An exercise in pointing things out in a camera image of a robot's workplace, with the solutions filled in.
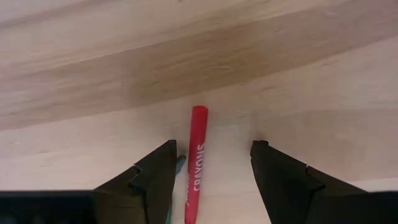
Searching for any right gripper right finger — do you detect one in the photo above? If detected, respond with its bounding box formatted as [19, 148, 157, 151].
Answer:
[250, 140, 368, 224]

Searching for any green crayon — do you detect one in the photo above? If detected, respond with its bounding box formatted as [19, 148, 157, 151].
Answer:
[165, 154, 187, 224]

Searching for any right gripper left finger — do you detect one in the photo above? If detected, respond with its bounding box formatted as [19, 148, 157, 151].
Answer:
[93, 139, 178, 224]

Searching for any red crayon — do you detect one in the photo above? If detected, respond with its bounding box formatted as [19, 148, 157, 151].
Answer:
[184, 105, 210, 224]

